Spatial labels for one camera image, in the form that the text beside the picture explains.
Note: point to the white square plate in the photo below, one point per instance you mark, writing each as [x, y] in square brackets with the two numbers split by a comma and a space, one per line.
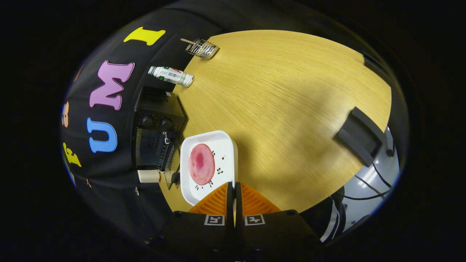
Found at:
[225, 145]

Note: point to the black toaster oven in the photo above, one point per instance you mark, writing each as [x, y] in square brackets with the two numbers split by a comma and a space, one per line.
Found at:
[153, 109]

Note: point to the white drink bottle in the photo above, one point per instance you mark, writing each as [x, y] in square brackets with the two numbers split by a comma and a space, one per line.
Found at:
[171, 75]

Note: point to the wooden stick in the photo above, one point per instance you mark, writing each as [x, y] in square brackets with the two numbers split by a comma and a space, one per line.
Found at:
[186, 40]

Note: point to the white bread toaster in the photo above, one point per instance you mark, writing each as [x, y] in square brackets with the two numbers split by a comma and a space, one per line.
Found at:
[148, 176]

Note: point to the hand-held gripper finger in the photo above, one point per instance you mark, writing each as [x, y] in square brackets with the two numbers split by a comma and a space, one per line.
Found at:
[230, 203]
[238, 203]

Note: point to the round pink food slice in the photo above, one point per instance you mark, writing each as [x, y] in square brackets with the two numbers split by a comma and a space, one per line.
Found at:
[201, 163]

